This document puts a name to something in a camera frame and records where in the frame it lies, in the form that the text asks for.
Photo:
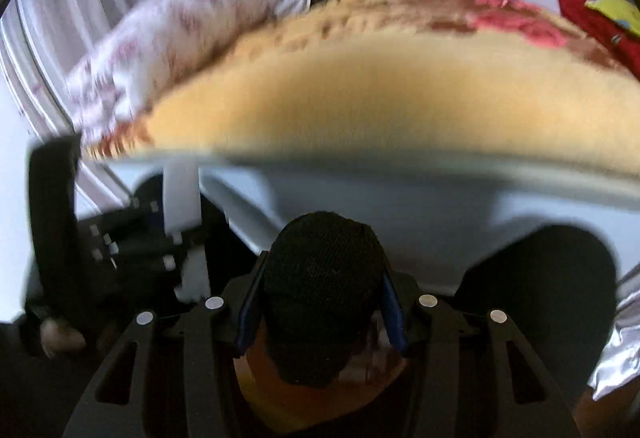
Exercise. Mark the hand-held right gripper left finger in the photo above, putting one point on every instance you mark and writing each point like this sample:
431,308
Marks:
245,318

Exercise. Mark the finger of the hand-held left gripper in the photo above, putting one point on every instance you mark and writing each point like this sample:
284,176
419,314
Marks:
145,223
145,268

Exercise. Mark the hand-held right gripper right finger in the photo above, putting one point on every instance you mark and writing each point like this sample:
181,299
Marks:
395,313

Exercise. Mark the black knitted ball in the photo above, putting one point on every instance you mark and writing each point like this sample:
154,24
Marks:
322,293

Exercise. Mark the person's left hand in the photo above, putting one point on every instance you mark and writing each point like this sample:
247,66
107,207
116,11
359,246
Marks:
62,338

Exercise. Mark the white mattress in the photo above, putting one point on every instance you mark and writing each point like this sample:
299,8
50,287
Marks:
415,208

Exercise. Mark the pink floral pillow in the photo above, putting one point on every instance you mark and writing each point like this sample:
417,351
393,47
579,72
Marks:
165,48

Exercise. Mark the yellow plush floral blanket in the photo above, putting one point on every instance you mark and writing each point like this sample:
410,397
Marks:
400,93

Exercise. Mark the silver satin bed skirt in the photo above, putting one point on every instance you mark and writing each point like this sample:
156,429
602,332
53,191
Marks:
617,343

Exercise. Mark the red and yellow printed cloth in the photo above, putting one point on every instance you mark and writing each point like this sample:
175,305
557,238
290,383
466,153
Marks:
600,28

